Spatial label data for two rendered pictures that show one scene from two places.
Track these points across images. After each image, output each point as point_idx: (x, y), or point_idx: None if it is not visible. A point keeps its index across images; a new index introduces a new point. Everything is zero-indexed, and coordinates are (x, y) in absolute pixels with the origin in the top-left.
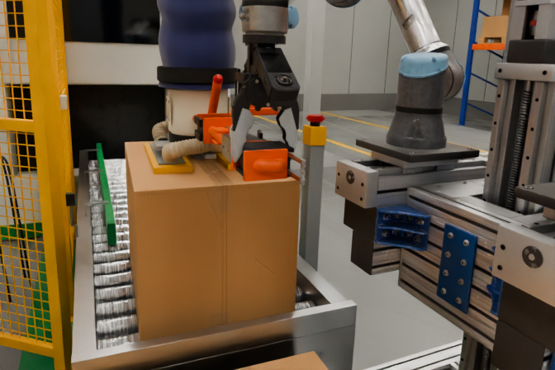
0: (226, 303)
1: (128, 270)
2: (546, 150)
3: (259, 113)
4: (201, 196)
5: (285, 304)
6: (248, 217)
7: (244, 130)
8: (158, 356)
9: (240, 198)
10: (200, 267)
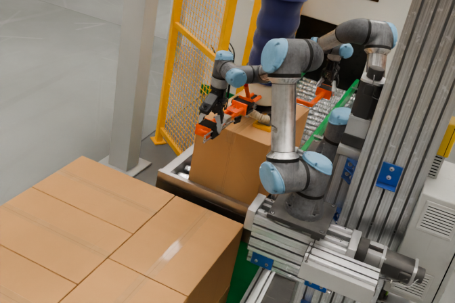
0: (224, 184)
1: None
2: (332, 184)
3: (298, 102)
4: (223, 132)
5: (250, 200)
6: (241, 151)
7: (202, 115)
8: (186, 187)
9: (239, 141)
10: (217, 161)
